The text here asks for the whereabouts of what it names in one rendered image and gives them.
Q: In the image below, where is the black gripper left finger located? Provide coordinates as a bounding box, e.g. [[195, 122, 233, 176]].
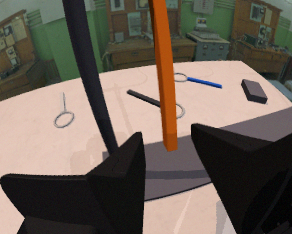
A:
[[0, 132, 146, 234]]

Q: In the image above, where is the orange handle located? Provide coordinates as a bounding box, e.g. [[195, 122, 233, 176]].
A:
[[148, 0, 177, 152]]

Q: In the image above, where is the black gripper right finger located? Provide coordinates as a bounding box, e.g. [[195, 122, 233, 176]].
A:
[[191, 123, 292, 234]]

